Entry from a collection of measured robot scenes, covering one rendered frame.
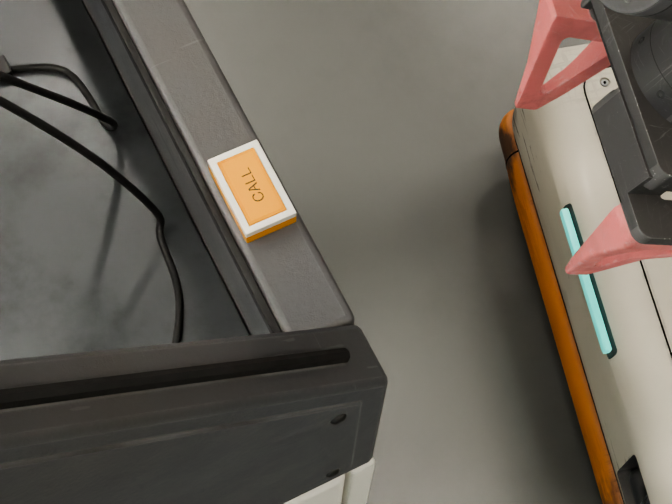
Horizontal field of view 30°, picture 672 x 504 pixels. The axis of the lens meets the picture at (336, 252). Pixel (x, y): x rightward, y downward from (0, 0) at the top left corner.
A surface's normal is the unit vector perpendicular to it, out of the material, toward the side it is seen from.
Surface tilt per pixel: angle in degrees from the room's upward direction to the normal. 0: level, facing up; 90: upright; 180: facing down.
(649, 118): 27
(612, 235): 84
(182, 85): 0
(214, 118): 0
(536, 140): 90
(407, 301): 0
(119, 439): 90
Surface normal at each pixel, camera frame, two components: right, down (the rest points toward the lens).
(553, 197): -0.98, 0.18
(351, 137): 0.03, -0.40
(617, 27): 0.47, -0.44
